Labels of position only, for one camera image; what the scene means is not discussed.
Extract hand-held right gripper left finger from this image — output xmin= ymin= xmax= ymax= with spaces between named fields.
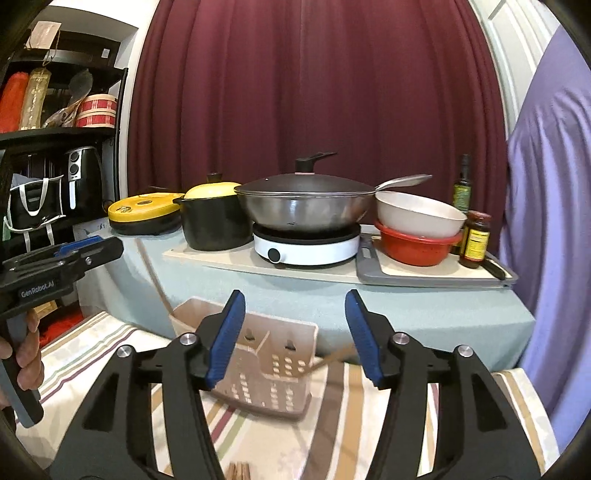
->
xmin=48 ymin=290 xmax=247 ymax=480

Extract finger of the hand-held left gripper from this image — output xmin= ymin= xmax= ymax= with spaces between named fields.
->
xmin=69 ymin=238 xmax=124 ymax=278
xmin=54 ymin=236 xmax=105 ymax=257

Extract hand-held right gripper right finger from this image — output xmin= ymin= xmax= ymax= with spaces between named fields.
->
xmin=344 ymin=289 xmax=543 ymax=480

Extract person's left hand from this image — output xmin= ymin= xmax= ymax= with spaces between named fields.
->
xmin=0 ymin=311 xmax=45 ymax=409

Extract white cardboard box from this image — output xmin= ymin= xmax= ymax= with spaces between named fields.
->
xmin=74 ymin=219 xmax=110 ymax=241

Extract red plastic bag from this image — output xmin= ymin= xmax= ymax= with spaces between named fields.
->
xmin=37 ymin=309 xmax=86 ymax=344

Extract light blue tablecloth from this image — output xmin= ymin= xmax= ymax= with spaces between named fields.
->
xmin=76 ymin=224 xmax=536 ymax=365

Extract black tote bag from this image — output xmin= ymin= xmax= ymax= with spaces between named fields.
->
xmin=7 ymin=175 xmax=68 ymax=232

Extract yellow electric griddle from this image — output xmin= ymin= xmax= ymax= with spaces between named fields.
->
xmin=107 ymin=191 xmax=185 ymax=236

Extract grey cutting board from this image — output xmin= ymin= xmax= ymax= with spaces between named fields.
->
xmin=355 ymin=233 xmax=519 ymax=287

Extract black air fryer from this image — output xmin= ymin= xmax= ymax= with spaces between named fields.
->
xmin=64 ymin=146 xmax=97 ymax=210

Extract beige board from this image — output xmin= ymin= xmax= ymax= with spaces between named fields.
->
xmin=161 ymin=240 xmax=370 ymax=283

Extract red bowl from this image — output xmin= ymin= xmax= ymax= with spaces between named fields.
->
xmin=374 ymin=220 xmax=463 ymax=267

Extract white induction cooker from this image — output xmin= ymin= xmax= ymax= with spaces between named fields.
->
xmin=252 ymin=223 xmax=362 ymax=266

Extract black pot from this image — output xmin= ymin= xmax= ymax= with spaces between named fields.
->
xmin=173 ymin=194 xmax=254 ymax=252

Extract black shelf unit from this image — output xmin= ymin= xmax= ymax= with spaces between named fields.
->
xmin=0 ymin=51 xmax=129 ymax=259

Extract striped tablecloth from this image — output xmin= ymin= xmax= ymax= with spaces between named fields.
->
xmin=14 ymin=311 xmax=561 ymax=480

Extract yellow pot lid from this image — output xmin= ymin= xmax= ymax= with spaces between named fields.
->
xmin=184 ymin=173 xmax=243 ymax=201

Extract brown snack bag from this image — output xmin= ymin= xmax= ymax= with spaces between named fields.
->
xmin=44 ymin=104 xmax=77 ymax=128

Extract red white round box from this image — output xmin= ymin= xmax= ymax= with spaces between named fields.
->
xmin=75 ymin=92 xmax=117 ymax=129

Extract cream bowl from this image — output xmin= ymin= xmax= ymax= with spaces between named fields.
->
xmin=375 ymin=191 xmax=468 ymax=239

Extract steel wok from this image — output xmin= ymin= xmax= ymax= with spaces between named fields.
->
xmin=235 ymin=174 xmax=433 ymax=232

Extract sauce jar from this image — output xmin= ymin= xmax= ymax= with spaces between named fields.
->
xmin=458 ymin=211 xmax=492 ymax=269

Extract gold packet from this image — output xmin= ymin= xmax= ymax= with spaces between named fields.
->
xmin=18 ymin=68 xmax=49 ymax=131

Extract red mesh bag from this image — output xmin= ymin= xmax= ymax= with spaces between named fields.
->
xmin=0 ymin=71 xmax=29 ymax=134

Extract grey skimmer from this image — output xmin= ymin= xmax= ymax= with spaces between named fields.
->
xmin=69 ymin=69 xmax=93 ymax=104

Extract glass wok lid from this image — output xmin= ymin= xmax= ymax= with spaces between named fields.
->
xmin=234 ymin=152 xmax=377 ymax=197

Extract olive oil bottle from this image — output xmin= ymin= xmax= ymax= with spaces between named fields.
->
xmin=452 ymin=154 xmax=472 ymax=215

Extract beige paper tag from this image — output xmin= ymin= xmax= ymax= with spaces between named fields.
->
xmin=25 ymin=23 xmax=61 ymax=49

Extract purple cloth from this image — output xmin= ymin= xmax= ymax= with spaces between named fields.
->
xmin=499 ymin=23 xmax=591 ymax=453

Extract maroon curtain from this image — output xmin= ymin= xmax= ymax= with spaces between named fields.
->
xmin=127 ymin=0 xmax=509 ymax=232

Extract white door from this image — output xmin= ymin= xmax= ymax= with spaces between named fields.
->
xmin=468 ymin=0 xmax=561 ymax=134

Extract black handle knife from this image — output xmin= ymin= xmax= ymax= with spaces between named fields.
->
xmin=482 ymin=258 xmax=507 ymax=281

